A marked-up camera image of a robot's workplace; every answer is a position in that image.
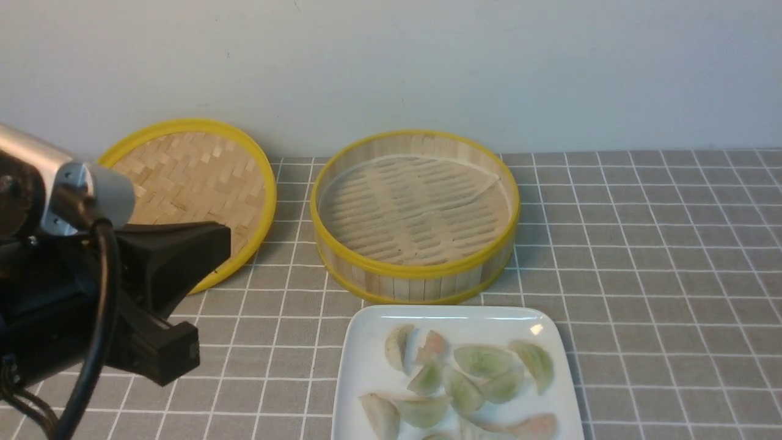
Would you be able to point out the white dumpling bottom edge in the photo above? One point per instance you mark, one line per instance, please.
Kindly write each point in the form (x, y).
(471, 431)

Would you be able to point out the yellow rimmed bamboo steamer lid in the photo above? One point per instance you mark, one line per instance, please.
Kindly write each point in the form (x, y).
(199, 170)

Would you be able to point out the small green dumpling centre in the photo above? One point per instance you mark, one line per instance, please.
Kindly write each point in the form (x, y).
(428, 379)

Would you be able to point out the white dumpling lower left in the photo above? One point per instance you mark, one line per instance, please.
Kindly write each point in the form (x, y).
(382, 415)

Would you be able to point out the green dumpling lower centre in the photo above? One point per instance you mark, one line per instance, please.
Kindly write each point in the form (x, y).
(423, 413)

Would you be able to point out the grey checked tablecloth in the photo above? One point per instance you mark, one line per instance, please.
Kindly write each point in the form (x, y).
(660, 269)

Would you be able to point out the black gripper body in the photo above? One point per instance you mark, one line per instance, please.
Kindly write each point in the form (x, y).
(49, 293)

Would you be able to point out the white square plate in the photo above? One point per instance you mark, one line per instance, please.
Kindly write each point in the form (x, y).
(364, 368)

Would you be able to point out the pale pink dumpling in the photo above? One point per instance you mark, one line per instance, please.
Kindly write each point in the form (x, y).
(540, 426)

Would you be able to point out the green dumpling centre top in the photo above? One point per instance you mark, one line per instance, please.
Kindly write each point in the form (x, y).
(483, 361)

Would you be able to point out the green dumpling right middle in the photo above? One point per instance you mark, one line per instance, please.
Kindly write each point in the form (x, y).
(504, 387)

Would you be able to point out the white dumpling upper left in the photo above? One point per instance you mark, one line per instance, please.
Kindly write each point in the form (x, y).
(395, 347)

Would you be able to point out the yellow rimmed bamboo steamer basket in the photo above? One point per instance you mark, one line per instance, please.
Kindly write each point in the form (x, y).
(415, 217)

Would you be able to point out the pink dumpling on plate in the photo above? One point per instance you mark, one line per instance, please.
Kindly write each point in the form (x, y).
(434, 349)

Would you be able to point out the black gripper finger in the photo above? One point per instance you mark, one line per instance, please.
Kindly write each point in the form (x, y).
(148, 346)
(163, 263)

